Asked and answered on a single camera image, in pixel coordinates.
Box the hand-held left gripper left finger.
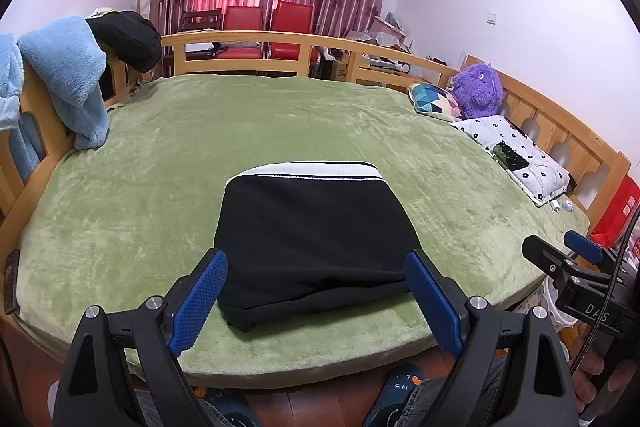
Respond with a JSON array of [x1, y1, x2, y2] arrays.
[[52, 248, 229, 427]]

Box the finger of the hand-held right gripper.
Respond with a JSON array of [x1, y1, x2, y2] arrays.
[[521, 235, 608, 298], [564, 230, 606, 264]]

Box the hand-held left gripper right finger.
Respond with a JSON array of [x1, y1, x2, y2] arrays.
[[404, 249, 581, 427]]

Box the black pants with white stripe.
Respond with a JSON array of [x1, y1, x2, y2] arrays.
[[213, 161, 418, 333]]

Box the person's right hand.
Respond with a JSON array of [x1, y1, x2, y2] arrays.
[[572, 347, 640, 415]]

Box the red bag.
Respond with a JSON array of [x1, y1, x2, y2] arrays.
[[590, 174, 640, 248]]

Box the dark blue slipper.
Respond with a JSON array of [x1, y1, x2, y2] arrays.
[[362, 363, 426, 427], [197, 387, 261, 427]]

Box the black phone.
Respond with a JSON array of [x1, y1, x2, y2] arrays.
[[492, 142, 531, 171]]

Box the green fleece blanket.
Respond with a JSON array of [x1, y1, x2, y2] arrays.
[[15, 74, 591, 380]]

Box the white floral pillow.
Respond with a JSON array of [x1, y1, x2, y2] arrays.
[[452, 114, 573, 208]]

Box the purple plush toy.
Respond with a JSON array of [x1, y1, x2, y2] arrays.
[[450, 63, 505, 120]]

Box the geometric patterned pillow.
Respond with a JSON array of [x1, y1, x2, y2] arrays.
[[407, 82, 463, 122]]

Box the light blue fleece blanket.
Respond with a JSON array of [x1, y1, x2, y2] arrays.
[[0, 16, 112, 150]]

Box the pile of papers and boxes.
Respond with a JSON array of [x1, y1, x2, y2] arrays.
[[325, 12, 416, 75]]

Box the black garment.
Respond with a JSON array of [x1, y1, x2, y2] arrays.
[[85, 10, 163, 74]]

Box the dark wooden chair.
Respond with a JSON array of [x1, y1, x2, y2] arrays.
[[181, 9, 223, 58]]

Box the red chair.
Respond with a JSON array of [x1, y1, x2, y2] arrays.
[[267, 0, 321, 62], [212, 6, 265, 60]]

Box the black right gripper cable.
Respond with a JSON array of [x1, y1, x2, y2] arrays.
[[570, 204, 640, 375]]

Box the white charger cable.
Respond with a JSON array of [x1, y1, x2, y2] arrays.
[[530, 157, 576, 228]]

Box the wooden bed frame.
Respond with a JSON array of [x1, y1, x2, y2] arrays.
[[0, 29, 633, 358]]

